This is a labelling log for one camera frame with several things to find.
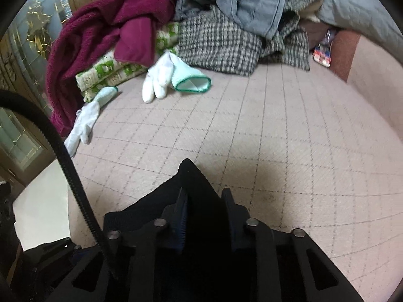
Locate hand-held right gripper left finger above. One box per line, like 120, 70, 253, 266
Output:
47, 188, 189, 302

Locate pink quilted bed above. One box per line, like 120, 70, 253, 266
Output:
13, 34, 403, 302

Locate dark purple cloth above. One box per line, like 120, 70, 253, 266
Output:
299, 19, 331, 51

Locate pink quilted pillow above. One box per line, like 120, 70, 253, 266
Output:
329, 30, 403, 126

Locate green patterned folded blanket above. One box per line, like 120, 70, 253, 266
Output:
75, 22, 180, 103

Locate glass cabinet with gold ornaments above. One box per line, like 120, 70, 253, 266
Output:
0, 0, 74, 189

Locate white glove with green cuff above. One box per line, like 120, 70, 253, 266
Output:
64, 86, 119, 158
142, 52, 211, 103

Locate grey denim garment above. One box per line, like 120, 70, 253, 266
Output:
175, 0, 285, 40

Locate grey quilted pillow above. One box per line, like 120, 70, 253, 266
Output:
316, 0, 403, 63

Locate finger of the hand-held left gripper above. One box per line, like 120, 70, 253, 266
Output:
71, 246, 104, 277

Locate black ribbed cable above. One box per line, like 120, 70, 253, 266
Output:
0, 90, 122, 280

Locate maroon fleece garment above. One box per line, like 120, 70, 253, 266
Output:
45, 0, 192, 137

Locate red printed packet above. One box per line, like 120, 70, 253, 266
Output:
312, 28, 337, 69

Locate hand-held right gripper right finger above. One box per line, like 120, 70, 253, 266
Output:
221, 188, 366, 302

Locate black pants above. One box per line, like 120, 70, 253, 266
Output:
102, 158, 284, 302

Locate cream cloth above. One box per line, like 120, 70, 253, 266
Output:
297, 0, 325, 23

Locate houndstooth coat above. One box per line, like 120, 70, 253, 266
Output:
176, 0, 325, 77

